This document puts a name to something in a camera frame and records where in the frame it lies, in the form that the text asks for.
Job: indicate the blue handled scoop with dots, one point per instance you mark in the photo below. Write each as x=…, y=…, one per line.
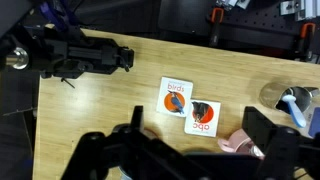
x=295, y=112

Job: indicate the pink mug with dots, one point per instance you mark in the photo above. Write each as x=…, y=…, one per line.
x=240, y=142

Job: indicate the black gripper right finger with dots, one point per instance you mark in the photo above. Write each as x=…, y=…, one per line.
x=258, y=127

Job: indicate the steel cup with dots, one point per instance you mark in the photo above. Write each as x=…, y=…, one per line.
x=277, y=95

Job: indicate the abc board book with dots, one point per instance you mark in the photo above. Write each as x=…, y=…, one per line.
x=202, y=118

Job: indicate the orange handled clamp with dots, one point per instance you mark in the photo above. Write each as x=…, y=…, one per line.
x=216, y=20
x=306, y=37

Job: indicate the birds board book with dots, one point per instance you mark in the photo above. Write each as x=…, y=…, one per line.
x=174, y=96

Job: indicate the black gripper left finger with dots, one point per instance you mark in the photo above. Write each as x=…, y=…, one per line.
x=137, y=118

